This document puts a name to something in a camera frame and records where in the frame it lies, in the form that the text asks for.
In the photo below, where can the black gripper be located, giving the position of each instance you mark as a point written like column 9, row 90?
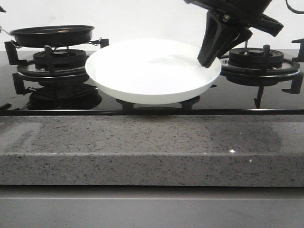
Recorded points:
column 221, row 35

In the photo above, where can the white round plate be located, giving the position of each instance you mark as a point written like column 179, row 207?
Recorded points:
column 151, row 71

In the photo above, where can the black frying pan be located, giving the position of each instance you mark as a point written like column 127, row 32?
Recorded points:
column 37, row 37

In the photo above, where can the right black gas burner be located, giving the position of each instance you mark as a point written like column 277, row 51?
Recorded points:
column 253, row 58

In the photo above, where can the black gas burner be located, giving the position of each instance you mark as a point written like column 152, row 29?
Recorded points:
column 253, row 58
column 62, row 59

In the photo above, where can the right black burner grate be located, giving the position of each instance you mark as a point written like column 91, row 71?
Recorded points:
column 262, row 76

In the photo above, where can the black burner grate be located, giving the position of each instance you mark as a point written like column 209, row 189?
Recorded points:
column 262, row 76
column 27, row 70

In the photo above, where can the black glass gas cooktop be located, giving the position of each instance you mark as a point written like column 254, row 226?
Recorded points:
column 228, row 95

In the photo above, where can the left black burner grate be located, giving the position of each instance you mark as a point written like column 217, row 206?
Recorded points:
column 27, row 70

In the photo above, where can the left black gas burner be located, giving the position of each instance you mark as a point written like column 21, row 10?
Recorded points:
column 62, row 59

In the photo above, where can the grey cabinet front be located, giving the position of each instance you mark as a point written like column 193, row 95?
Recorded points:
column 150, row 207

